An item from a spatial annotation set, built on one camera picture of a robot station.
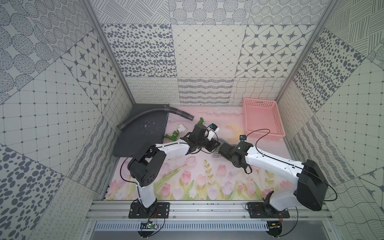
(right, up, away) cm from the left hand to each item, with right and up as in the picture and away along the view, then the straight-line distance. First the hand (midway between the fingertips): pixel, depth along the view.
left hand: (217, 137), depth 88 cm
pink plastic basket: (+37, +10, +21) cm, 44 cm away
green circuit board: (-34, -40, -18) cm, 56 cm away
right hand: (+16, -10, -9) cm, 21 cm away
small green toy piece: (-9, +9, +21) cm, 25 cm away
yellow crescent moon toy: (+16, +2, +19) cm, 25 cm away
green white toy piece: (-28, -1, +12) cm, 30 cm away
